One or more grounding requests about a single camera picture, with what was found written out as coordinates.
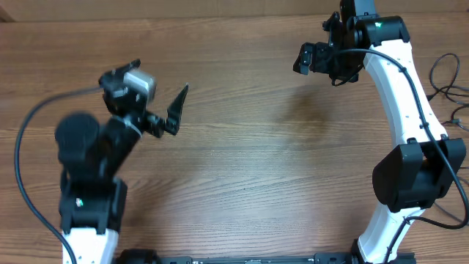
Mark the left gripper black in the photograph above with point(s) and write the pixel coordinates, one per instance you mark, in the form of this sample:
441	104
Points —
157	127

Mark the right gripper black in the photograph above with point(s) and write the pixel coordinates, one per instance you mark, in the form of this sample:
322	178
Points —
318	50

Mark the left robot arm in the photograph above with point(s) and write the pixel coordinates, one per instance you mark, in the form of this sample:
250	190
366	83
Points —
92	201

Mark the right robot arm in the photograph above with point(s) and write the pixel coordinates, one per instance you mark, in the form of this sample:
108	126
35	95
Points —
423	162

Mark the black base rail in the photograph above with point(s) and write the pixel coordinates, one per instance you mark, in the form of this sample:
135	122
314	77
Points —
146	256

